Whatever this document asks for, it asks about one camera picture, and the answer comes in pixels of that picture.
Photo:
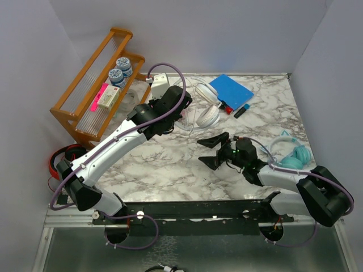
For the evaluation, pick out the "small cardboard box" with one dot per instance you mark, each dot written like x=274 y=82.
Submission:
x=109 y=97

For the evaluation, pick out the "clear tape roll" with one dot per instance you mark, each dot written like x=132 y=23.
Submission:
x=129 y=101

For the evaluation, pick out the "white headphones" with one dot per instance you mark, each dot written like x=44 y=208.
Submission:
x=210 y=116

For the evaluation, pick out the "blue-lidded jar rear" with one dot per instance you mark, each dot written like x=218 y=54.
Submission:
x=125 y=65

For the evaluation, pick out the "blue-lidded jar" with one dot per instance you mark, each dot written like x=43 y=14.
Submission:
x=116 y=78
x=125 y=65

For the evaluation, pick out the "black front mounting rail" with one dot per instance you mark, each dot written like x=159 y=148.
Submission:
x=193 y=218

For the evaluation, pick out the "blue notebook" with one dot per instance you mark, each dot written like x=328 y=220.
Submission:
x=231 y=92

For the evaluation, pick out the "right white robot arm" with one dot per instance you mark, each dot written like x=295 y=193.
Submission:
x=315 y=193

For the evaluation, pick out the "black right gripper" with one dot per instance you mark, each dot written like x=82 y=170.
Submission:
x=214 y=141

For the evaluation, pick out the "wooden tiered shelf rack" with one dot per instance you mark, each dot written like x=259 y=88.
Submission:
x=72 y=110

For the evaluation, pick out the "red black headphones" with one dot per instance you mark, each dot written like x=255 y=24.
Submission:
x=70 y=153

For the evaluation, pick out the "teal cat-ear headphones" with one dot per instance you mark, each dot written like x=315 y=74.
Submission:
x=300 y=156

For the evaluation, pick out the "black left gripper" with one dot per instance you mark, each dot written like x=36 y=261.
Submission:
x=156 y=101

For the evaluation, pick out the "blue-lidded jar front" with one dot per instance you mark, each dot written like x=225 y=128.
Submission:
x=116 y=78

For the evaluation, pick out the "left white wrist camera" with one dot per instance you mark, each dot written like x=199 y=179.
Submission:
x=159 y=85

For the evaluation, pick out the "blue black marker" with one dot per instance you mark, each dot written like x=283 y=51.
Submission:
x=241 y=111

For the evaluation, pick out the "red black marker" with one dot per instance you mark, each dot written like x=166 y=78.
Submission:
x=226 y=108

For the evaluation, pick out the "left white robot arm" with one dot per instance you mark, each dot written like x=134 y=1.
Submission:
x=79 y=177

